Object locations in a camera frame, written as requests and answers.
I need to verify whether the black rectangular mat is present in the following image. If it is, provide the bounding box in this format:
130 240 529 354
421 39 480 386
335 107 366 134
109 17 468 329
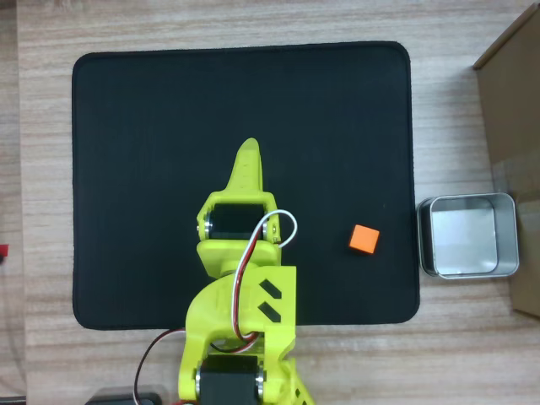
71 40 421 332

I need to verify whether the white red black servo cable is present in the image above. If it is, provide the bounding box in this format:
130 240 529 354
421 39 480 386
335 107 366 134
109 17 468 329
229 209 299 341

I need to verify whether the brown cardboard box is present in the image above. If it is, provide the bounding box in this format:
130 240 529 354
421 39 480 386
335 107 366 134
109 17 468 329
472 3 540 320

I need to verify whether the red black white base cable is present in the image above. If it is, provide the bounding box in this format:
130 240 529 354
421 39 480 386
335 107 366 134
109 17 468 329
133 327 187 402

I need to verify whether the black power adapter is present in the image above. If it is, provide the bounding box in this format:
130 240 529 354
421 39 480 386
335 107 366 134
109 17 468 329
84 390 164 405

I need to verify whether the orange cube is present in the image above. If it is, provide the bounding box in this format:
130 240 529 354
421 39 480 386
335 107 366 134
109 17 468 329
348 224 381 256

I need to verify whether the square metal tin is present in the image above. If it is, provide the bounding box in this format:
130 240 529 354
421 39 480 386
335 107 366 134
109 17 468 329
416 192 520 281

